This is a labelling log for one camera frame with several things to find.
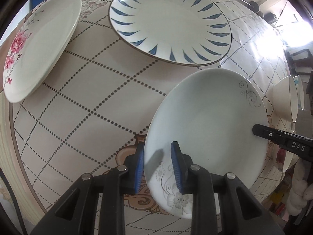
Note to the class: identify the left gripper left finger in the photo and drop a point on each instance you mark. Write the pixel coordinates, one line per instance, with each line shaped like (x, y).
(75, 211)

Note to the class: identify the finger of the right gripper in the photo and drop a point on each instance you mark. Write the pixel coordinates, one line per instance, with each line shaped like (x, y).
(296, 144)

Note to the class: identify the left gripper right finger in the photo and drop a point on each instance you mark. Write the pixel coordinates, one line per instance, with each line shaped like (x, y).
(221, 204)

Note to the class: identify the white plate grey floral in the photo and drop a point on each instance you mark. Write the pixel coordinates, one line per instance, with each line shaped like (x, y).
(210, 114)

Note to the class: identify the white gloved right hand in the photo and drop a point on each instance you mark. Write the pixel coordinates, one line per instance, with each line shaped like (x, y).
(300, 193)

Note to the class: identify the white bowl dark rim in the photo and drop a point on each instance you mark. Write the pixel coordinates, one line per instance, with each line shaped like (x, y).
(285, 99)

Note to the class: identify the white bowl teal rim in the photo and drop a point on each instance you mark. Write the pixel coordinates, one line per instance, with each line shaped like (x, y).
(300, 91)

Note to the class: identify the patterned tablecloth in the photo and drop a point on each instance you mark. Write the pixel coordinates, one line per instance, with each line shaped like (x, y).
(98, 102)

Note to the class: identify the white plate blue leaves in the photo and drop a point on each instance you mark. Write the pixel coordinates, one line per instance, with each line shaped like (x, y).
(184, 32)

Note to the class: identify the white plate pink flowers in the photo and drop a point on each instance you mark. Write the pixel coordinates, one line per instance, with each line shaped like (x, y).
(38, 46)

